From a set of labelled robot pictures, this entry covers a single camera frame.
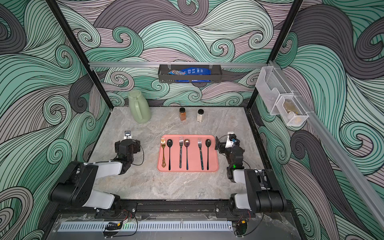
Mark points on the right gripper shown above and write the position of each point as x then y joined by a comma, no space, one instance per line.
221,146

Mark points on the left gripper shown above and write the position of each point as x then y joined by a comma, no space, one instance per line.
137,146

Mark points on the iridescent rainbow spoon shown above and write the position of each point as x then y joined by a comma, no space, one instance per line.
187,144

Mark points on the gold fork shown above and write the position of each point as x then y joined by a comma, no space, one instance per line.
163,145

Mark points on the patterned silver fork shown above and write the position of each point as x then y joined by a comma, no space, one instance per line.
181,143

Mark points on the pink tray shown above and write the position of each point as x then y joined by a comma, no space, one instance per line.
193,154

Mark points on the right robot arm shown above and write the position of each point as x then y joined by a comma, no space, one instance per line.
263,193

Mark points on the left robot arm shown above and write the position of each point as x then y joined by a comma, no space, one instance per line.
75,186

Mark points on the green pitcher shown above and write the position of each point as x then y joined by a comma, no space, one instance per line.
139,107

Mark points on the white spice jar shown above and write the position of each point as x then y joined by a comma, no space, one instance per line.
200,115

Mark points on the orange spice jar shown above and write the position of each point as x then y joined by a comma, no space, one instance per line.
183,114

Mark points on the blue snack bag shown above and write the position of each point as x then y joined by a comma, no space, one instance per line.
193,75

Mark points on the black wall basket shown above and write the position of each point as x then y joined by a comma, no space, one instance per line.
215,77

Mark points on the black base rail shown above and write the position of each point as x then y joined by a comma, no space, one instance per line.
217,208

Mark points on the large clear wall bin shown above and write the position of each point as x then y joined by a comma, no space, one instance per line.
271,86

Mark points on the small clear wall bin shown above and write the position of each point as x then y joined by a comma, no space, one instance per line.
290,112

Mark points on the aluminium back rail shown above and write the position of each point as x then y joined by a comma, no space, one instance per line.
136,64

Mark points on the white slotted cable duct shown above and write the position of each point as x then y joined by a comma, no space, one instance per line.
151,226

